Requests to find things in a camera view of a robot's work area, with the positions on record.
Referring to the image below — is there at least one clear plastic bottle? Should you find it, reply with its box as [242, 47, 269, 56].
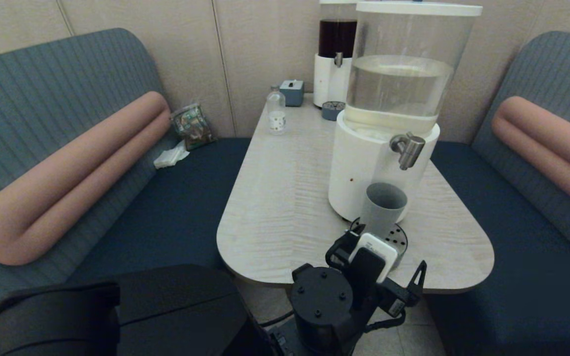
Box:
[266, 86, 286, 136]

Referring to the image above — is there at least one large blue perforated drip tray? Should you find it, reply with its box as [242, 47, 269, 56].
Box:
[348, 218, 409, 270]

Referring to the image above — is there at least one grey plastic cup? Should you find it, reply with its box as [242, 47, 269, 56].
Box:
[359, 182, 408, 239]

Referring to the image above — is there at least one blue upholstered bench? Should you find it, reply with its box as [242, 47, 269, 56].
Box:
[426, 31, 570, 356]
[0, 28, 252, 347]

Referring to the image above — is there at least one white folded napkin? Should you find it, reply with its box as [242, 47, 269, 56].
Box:
[153, 140, 190, 170]

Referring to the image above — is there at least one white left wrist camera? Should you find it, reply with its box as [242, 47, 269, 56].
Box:
[348, 232, 399, 285]

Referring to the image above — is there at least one white clear water dispenser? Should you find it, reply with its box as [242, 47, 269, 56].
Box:
[328, 1, 483, 223]

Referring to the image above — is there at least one small blue drip tray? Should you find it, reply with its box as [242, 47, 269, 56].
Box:
[321, 101, 346, 122]

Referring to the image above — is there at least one green snack bag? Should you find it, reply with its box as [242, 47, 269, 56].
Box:
[170, 102, 216, 151]

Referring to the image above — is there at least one white dark drink dispenser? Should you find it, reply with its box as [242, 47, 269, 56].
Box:
[313, 0, 360, 109]

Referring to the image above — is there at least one pink bolster cushion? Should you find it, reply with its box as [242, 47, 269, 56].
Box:
[0, 91, 172, 266]
[492, 96, 570, 223]

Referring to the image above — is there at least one black left camera cable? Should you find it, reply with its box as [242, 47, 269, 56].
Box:
[325, 231, 362, 271]

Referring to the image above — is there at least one grey-blue tissue box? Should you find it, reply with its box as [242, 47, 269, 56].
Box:
[280, 80, 305, 107]

